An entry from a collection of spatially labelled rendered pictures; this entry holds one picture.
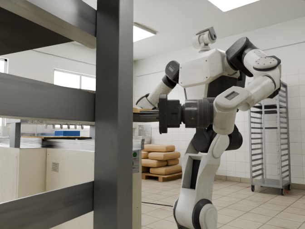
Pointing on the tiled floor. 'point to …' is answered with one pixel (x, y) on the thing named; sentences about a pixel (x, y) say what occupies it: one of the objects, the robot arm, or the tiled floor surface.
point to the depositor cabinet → (22, 171)
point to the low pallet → (161, 176)
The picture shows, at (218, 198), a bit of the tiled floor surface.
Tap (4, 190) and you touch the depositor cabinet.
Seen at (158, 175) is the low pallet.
